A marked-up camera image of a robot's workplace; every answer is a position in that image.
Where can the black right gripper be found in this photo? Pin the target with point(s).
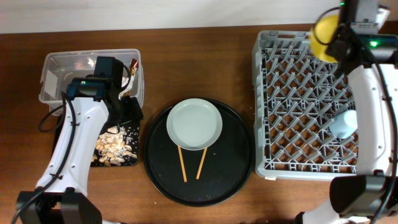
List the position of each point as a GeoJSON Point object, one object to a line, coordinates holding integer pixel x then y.
{"type": "Point", "coordinates": [329, 48]}

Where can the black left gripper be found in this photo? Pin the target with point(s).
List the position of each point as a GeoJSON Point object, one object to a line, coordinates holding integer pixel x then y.
{"type": "Point", "coordinates": [134, 111]}

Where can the yellow bowl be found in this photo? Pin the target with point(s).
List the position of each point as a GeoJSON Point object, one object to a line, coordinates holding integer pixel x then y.
{"type": "Point", "coordinates": [323, 31]}

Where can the food scraps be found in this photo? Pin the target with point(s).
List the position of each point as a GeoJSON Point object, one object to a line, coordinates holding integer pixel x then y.
{"type": "Point", "coordinates": [115, 147]}

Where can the brown snack wrapper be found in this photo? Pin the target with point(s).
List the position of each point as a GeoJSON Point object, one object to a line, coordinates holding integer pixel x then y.
{"type": "Point", "coordinates": [134, 66]}

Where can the grey plate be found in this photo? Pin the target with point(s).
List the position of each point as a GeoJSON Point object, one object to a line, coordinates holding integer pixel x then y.
{"type": "Point", "coordinates": [194, 124]}

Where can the wooden chopstick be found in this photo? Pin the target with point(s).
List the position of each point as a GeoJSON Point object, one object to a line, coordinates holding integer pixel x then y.
{"type": "Point", "coordinates": [182, 164]}
{"type": "Point", "coordinates": [201, 163]}

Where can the blue cup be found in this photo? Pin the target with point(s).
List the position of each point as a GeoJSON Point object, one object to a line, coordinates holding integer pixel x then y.
{"type": "Point", "coordinates": [345, 124]}

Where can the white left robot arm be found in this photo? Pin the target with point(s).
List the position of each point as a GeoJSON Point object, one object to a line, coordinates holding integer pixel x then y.
{"type": "Point", "coordinates": [91, 105]}

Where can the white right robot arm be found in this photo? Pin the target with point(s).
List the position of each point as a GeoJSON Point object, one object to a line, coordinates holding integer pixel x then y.
{"type": "Point", "coordinates": [369, 60]}

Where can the grey dishwasher rack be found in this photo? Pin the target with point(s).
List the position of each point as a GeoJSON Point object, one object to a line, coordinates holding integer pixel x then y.
{"type": "Point", "coordinates": [297, 97]}

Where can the clear plastic waste bin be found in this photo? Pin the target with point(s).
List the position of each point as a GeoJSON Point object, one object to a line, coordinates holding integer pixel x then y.
{"type": "Point", "coordinates": [60, 68]}

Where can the black rectangular tray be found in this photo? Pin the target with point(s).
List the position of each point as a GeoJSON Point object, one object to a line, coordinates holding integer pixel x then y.
{"type": "Point", "coordinates": [133, 155]}

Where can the round black serving tray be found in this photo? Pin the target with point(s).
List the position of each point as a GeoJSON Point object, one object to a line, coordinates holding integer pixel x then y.
{"type": "Point", "coordinates": [227, 166]}

